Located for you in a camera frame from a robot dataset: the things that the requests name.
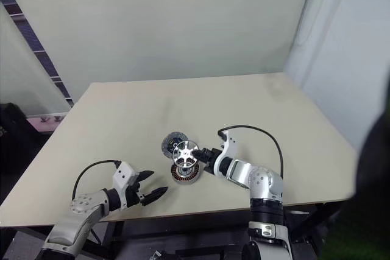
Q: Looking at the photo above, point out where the dark blurred rounded shape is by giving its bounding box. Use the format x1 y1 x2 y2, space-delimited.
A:
353 109 390 260

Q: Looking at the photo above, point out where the motor housing with copper windings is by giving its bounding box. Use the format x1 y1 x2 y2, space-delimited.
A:
169 162 202 186

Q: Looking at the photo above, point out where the silver spoked rotor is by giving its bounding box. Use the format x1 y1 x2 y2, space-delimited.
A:
172 139 199 167

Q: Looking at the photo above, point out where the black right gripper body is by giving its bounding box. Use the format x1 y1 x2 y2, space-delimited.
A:
204 147 224 175

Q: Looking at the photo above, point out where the dark perforated frame strip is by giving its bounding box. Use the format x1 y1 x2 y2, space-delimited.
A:
0 0 76 108

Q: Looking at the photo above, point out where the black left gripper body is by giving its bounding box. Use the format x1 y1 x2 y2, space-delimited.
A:
126 181 147 209

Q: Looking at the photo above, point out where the black table frame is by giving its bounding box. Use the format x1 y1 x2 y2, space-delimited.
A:
0 201 347 260

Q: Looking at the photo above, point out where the pink base plate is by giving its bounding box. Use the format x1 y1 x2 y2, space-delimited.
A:
26 113 68 133

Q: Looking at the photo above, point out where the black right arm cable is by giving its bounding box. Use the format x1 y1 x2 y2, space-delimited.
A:
217 125 285 180

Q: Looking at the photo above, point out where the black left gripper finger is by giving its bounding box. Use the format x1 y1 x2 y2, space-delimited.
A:
141 186 169 206
135 170 155 183

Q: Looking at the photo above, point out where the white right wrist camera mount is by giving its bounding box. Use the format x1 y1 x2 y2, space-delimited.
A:
213 130 239 177

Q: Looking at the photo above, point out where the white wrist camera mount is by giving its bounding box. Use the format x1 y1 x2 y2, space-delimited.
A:
112 162 141 211
213 130 239 177

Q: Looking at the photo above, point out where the black bulky object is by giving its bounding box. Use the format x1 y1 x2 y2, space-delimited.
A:
0 102 52 203

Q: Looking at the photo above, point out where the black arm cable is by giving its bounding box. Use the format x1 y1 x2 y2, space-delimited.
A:
72 159 122 202
217 125 285 180

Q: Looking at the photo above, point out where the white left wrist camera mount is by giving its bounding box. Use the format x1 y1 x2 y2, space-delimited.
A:
112 162 141 211

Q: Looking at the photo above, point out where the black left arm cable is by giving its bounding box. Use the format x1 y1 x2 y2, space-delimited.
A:
72 159 122 202

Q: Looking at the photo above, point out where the dark round motor lid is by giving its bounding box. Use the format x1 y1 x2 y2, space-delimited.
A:
161 132 184 159

